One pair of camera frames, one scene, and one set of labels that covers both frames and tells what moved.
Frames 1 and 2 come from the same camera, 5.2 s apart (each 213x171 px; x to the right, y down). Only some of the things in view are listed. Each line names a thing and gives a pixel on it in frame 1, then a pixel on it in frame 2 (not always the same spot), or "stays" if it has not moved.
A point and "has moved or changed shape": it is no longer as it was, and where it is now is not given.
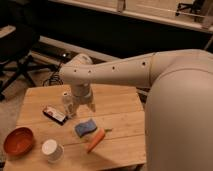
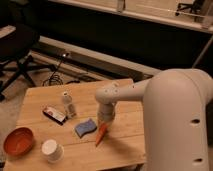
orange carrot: [99, 137] has moved or changed shape
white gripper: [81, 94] to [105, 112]
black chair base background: [196, 7] stays
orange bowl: [19, 141] stays
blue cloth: [85, 128] stays
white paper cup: [53, 150] stays
